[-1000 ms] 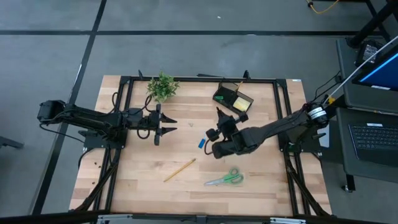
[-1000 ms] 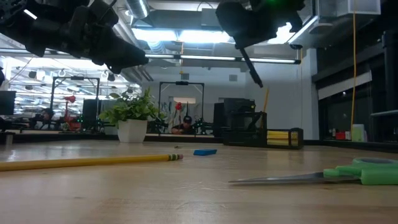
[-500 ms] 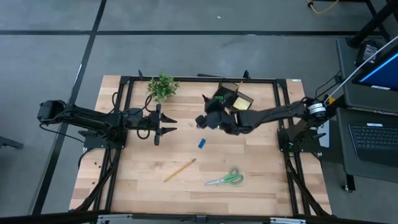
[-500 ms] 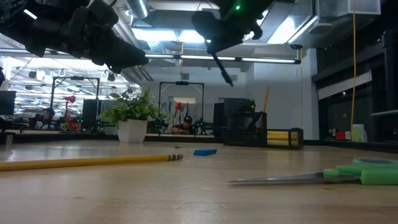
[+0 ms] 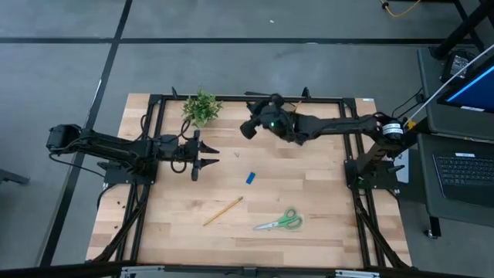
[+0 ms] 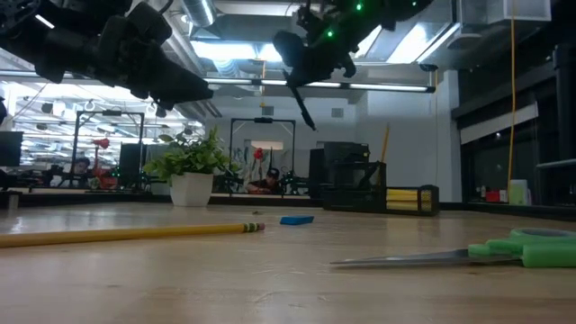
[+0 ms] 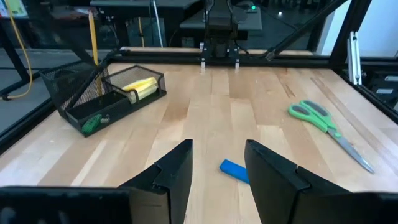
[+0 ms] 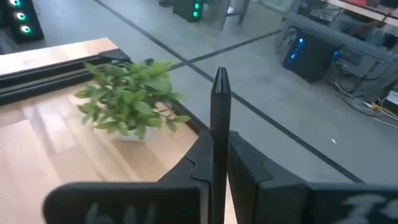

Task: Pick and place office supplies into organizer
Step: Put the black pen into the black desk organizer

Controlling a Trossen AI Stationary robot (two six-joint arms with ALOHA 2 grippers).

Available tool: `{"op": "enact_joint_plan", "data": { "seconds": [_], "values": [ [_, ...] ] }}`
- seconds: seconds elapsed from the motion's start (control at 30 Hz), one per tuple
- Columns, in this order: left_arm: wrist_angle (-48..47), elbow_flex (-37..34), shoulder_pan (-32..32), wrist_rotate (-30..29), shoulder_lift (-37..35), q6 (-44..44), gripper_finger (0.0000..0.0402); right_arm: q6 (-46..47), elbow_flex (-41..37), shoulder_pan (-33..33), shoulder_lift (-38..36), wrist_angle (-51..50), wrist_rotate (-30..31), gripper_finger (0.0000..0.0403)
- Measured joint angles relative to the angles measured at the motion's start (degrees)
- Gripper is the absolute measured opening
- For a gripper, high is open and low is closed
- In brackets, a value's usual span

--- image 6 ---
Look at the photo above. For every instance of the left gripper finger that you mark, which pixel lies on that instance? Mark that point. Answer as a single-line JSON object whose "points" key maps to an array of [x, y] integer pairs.
{"points": [[180, 85]]}

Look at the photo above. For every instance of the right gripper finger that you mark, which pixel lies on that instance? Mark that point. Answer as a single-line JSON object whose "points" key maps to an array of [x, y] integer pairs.
{"points": [[308, 72]]}

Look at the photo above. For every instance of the dark pen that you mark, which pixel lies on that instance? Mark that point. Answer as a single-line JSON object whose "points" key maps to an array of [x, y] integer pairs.
{"points": [[302, 108]]}

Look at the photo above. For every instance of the yellow pencil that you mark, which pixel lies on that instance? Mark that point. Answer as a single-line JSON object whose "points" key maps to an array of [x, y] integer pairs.
{"points": [[385, 144], [135, 234]]}

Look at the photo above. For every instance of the blue eraser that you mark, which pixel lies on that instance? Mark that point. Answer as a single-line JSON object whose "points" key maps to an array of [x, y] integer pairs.
{"points": [[297, 220]]}

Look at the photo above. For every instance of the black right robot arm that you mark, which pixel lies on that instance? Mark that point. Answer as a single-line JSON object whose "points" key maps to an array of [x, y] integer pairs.
{"points": [[391, 11]]}

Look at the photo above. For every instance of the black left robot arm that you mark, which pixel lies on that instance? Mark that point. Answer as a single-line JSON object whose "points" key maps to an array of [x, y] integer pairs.
{"points": [[54, 45]]}

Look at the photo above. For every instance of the black mesh desk organizer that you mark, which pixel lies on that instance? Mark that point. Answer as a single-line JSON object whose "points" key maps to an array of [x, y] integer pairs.
{"points": [[360, 198]]}

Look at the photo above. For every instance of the ceiling light bar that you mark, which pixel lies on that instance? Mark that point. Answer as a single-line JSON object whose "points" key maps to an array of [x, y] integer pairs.
{"points": [[382, 86]]}

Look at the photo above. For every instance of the black background cabinet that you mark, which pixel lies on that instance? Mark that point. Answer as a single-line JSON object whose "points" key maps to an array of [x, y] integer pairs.
{"points": [[346, 150]]}

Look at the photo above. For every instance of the green plant in white pot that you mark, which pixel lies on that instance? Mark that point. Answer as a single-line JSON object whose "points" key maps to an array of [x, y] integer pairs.
{"points": [[191, 180]]}

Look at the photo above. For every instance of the red artificial flower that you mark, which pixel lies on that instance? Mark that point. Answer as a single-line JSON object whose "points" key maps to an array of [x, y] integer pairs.
{"points": [[102, 143], [258, 154]]}

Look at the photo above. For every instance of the person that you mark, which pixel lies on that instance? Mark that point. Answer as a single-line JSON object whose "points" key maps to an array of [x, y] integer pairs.
{"points": [[269, 182], [82, 168]]}

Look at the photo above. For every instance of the black background monitor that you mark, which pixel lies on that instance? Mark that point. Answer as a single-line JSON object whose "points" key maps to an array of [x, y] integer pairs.
{"points": [[10, 148]]}

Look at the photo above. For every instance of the red box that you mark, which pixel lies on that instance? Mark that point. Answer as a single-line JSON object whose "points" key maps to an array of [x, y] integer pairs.
{"points": [[492, 196]]}

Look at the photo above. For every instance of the pale green box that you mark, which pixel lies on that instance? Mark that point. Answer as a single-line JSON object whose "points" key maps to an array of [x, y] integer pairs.
{"points": [[517, 193]]}

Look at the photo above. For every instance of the black pillar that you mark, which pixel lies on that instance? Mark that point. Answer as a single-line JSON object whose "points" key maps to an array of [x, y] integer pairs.
{"points": [[566, 103]]}

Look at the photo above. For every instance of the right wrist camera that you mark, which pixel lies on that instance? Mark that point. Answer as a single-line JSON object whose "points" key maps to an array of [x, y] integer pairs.
{"points": [[290, 47]]}

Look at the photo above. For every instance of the black gantry frame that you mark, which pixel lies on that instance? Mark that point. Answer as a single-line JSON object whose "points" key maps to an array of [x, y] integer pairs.
{"points": [[110, 113], [263, 120]]}

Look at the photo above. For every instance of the grey rail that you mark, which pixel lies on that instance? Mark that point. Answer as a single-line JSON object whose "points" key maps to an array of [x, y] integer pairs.
{"points": [[558, 164]]}

